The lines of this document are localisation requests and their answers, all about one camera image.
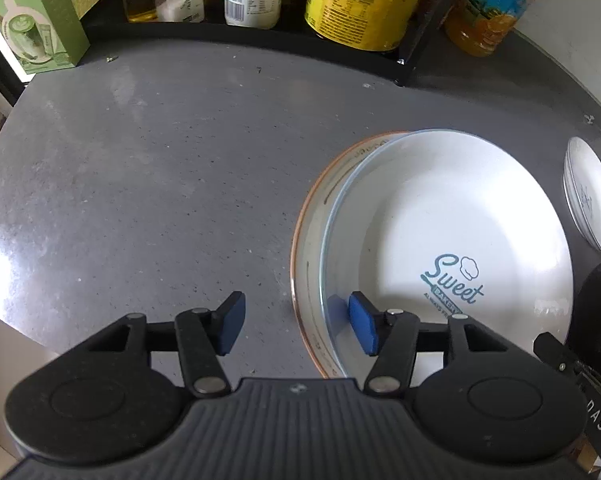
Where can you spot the orange rimmed plate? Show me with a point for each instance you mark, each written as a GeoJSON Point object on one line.
{"type": "Point", "coordinates": [306, 248]}

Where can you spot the black metal kitchen rack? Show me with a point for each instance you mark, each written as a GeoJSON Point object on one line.
{"type": "Point", "coordinates": [107, 21]}

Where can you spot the green matcha carton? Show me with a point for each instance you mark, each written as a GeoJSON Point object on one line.
{"type": "Point", "coordinates": [38, 36]}

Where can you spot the small white plate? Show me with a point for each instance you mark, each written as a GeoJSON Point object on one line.
{"type": "Point", "coordinates": [582, 188]}

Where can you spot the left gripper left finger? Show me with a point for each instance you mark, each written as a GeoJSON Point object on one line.
{"type": "Point", "coordinates": [202, 336]}

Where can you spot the white Sweet Bakery plate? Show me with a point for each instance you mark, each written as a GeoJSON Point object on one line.
{"type": "Point", "coordinates": [440, 222]}

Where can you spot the orange juice bottle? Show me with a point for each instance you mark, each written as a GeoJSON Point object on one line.
{"type": "Point", "coordinates": [477, 27]}

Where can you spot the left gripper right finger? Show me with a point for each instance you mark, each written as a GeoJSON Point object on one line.
{"type": "Point", "coordinates": [390, 337]}

